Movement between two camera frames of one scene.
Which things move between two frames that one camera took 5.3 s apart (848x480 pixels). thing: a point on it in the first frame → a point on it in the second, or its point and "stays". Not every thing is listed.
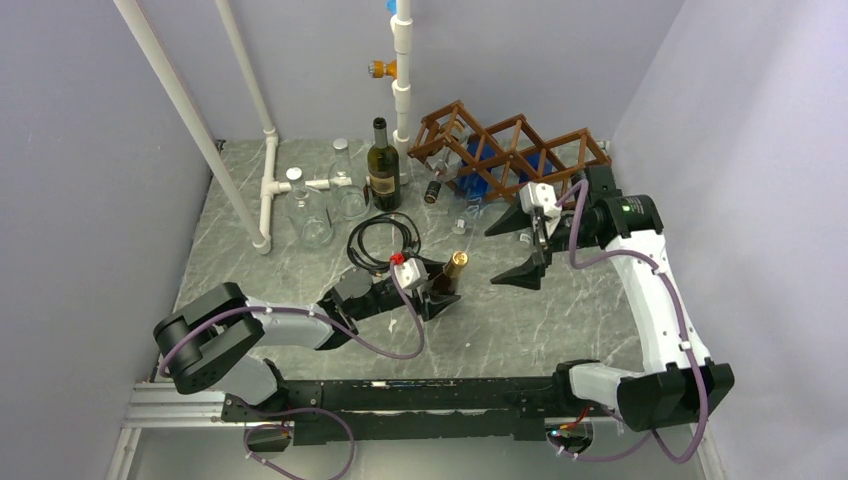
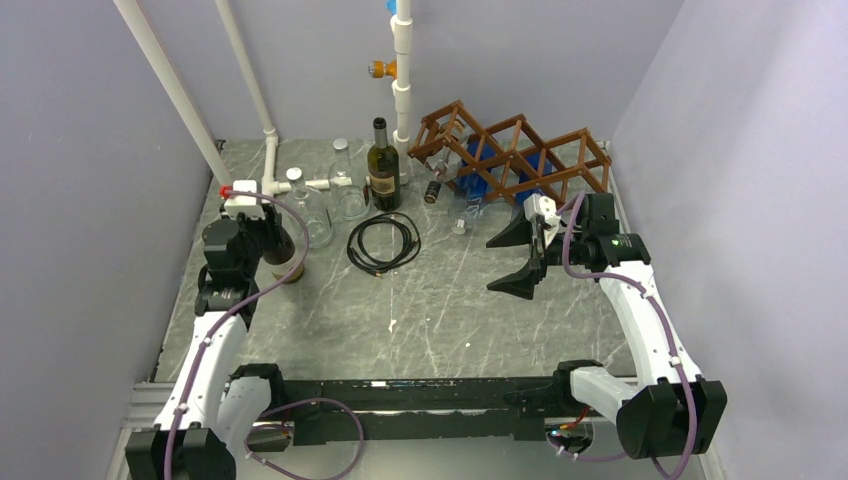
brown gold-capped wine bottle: (445, 284) → (281, 271)
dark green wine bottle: (383, 164) stays
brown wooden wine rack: (508, 161) stays
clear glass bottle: (308, 212) stays
